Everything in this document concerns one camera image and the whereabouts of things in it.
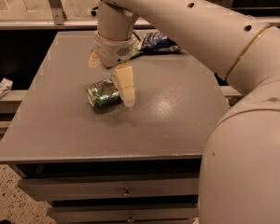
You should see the green soda can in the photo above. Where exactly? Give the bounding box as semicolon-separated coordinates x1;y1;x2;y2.
87;78;119;107

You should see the blue chip bag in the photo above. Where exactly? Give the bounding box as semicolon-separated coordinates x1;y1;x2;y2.
140;32;180;53

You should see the green chip bag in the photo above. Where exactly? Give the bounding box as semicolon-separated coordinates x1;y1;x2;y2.
132;32;143;59

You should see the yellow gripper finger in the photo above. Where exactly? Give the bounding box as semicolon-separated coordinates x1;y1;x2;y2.
111;63;135;107
89;49;102;68

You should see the lower grey drawer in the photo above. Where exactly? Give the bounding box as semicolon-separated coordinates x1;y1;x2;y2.
48;203;198;224

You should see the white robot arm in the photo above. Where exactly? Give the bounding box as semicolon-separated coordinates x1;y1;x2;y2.
102;0;280;224

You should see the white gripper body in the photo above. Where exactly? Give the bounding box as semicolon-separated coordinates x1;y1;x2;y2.
94;32;133;67

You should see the grey drawer cabinet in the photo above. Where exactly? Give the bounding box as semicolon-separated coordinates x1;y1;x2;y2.
0;32;229;209

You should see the upper grey drawer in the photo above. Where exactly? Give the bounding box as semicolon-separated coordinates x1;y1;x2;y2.
18;174;199;201

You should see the grey drawer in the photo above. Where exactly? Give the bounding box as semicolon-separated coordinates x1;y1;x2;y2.
18;174;199;201
48;203;198;224

